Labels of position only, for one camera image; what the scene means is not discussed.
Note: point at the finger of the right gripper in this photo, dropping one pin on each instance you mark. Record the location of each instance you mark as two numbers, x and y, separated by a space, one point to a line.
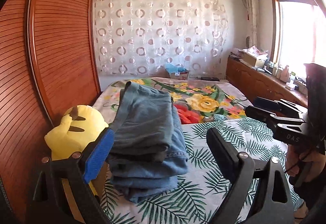
267 104
261 115

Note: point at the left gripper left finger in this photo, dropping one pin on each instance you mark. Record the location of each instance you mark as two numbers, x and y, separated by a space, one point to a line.
96 153

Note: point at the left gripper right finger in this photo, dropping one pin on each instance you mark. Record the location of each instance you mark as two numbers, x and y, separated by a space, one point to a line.
224 153

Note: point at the grey-blue pants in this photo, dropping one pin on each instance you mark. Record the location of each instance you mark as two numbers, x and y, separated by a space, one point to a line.
143 124

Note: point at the person's right hand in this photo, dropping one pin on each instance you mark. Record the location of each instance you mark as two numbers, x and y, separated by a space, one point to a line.
316 159

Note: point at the wooden sideboard cabinet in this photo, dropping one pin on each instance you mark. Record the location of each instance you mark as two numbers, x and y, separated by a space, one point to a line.
257 84

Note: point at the yellow plush toy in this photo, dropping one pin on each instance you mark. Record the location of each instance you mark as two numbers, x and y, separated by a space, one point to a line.
79 126

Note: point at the folded blue jeans stack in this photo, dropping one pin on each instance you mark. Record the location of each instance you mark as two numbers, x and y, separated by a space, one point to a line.
138 180

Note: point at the beige box on sideboard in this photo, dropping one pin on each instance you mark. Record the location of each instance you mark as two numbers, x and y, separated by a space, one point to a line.
255 60

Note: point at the palm leaf print blanket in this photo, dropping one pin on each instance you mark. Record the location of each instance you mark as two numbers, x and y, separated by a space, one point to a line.
260 194

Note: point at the window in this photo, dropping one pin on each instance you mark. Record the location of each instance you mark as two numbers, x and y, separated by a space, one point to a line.
299 34

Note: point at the cardboard box with blue cloth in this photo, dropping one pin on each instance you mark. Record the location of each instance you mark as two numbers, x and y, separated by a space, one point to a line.
176 72

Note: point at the sheer circle pattern curtain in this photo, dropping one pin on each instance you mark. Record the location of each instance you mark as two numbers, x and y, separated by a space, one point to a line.
142 37

